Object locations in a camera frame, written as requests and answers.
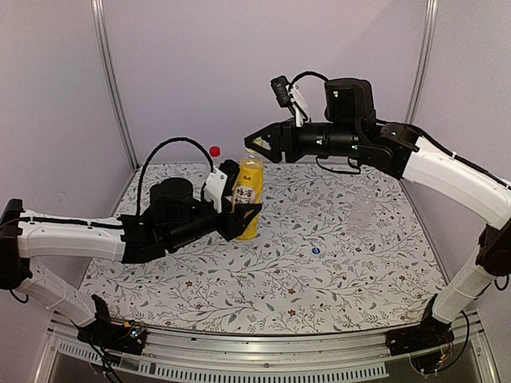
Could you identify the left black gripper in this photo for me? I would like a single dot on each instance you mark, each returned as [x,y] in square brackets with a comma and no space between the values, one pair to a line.
[234,225]

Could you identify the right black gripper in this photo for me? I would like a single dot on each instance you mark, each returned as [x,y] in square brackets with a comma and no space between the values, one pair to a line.
[276,131]

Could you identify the yellow bottle cap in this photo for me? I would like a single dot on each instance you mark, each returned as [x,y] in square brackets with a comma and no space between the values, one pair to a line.
[260,142]

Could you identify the yellow juice bottle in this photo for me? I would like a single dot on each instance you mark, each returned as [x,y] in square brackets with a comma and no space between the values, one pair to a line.
[249,185]

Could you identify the red cap water bottle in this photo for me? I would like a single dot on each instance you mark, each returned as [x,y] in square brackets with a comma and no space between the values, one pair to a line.
[216,156]

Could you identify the clear plastic bottle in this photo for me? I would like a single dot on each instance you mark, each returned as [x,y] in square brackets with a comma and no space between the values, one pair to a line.
[362,209]

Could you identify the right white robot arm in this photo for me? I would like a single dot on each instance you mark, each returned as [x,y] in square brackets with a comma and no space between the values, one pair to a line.
[402,151]

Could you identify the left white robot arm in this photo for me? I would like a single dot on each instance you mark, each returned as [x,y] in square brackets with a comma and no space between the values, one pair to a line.
[173,220]

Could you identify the floral patterned table mat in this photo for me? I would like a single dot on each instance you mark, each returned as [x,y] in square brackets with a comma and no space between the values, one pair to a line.
[273,284]

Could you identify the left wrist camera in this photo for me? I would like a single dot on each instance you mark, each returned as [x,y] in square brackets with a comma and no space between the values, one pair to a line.
[219,183]

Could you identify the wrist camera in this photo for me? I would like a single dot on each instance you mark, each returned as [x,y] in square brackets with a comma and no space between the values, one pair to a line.
[219,183]
[289,97]

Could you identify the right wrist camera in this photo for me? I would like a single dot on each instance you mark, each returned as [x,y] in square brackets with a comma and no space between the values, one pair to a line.
[289,97]

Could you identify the left aluminium frame post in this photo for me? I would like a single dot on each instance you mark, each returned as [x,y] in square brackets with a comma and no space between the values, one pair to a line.
[100,24]

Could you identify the aluminium frame post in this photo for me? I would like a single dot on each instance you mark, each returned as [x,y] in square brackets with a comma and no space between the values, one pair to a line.
[100,24]
[426,47]

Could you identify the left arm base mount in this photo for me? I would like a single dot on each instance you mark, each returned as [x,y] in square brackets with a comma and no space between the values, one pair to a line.
[128,337]

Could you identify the front aluminium rail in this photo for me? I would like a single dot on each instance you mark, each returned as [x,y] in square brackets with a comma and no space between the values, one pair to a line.
[190,356]

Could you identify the right aluminium frame post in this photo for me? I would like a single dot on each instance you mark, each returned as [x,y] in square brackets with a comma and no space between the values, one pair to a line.
[426,47]

